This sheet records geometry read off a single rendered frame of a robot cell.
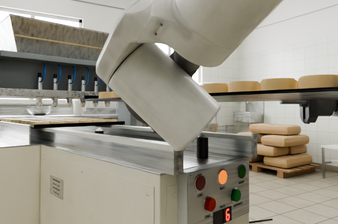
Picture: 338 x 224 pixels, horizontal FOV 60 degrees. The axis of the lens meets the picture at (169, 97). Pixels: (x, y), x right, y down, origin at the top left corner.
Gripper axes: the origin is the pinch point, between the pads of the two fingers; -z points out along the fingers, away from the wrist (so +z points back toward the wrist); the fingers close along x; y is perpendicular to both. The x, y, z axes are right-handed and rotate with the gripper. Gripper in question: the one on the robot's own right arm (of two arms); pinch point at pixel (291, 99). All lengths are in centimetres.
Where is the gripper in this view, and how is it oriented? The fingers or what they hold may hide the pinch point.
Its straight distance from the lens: 84.2
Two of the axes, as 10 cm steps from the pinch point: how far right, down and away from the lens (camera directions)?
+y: -0.2, -0.3, -10.0
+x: 0.0, -10.0, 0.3
